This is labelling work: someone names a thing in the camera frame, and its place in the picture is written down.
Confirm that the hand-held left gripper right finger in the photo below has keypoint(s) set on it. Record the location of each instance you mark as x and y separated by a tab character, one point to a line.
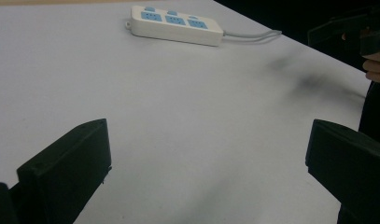
352	161

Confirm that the white power strip blue sockets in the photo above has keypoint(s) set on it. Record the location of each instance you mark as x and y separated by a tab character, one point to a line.
175	26

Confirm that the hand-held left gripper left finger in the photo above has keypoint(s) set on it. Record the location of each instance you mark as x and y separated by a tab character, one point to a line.
66	168

